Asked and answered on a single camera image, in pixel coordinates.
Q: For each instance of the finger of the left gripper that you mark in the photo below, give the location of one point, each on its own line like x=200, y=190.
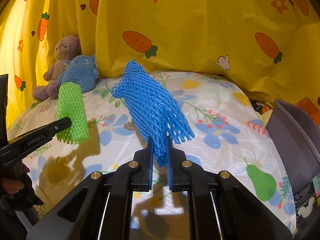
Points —
x=43, y=132

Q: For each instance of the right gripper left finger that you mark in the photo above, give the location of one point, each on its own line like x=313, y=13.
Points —
x=100, y=206

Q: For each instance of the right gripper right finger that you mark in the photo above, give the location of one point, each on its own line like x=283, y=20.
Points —
x=220, y=207

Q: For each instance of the green foam fruit net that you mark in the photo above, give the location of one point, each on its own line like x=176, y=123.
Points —
x=70, y=108

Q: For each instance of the blue foam fruit net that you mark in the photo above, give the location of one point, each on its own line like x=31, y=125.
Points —
x=154, y=111

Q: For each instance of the grey plastic trash bin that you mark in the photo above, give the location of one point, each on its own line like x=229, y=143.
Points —
x=296, y=137

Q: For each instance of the person's hand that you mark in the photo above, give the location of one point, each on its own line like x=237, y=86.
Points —
x=10, y=186

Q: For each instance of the floral plastic bed cover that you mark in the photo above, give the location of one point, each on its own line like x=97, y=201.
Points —
x=229, y=135

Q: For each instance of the black printed package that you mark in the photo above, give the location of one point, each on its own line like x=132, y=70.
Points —
x=306, y=204

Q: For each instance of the blue plush monster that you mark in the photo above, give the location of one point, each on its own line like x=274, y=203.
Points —
x=82, y=70

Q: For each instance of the yellow duck plush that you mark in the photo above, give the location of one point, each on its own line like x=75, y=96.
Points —
x=266, y=112

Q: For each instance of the purple teddy bear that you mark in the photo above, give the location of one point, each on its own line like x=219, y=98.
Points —
x=65, y=50

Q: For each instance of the yellow carrot print curtain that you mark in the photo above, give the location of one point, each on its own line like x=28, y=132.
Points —
x=269, y=48

